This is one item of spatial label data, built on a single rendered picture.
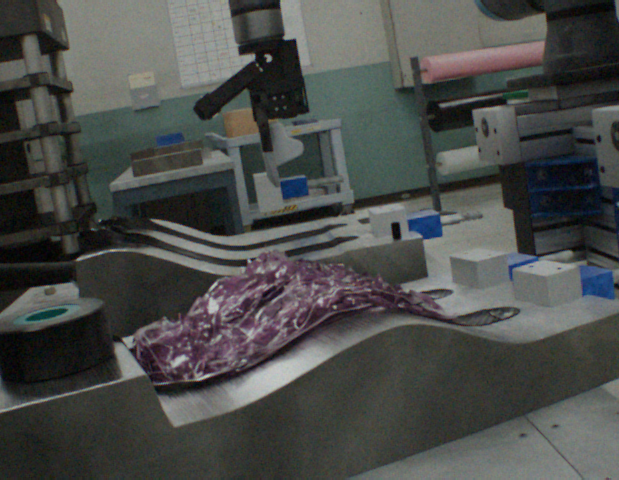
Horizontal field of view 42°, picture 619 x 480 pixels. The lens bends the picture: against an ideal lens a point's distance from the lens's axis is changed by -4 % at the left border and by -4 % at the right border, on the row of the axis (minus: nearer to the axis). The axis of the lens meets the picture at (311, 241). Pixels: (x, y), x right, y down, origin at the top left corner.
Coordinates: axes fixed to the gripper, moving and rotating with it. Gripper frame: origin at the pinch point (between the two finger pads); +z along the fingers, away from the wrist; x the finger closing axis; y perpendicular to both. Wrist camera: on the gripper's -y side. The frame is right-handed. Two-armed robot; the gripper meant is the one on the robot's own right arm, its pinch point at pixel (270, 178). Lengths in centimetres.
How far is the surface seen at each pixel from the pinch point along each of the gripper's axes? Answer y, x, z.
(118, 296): -19.1, -36.0, 6.5
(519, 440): 12, -71, 15
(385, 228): 11.1, -31.7, 5.2
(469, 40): 208, 606, -41
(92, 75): -126, 613, -67
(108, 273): -19.6, -36.0, 3.9
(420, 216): 15.4, -31.1, 4.7
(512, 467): 11, -75, 15
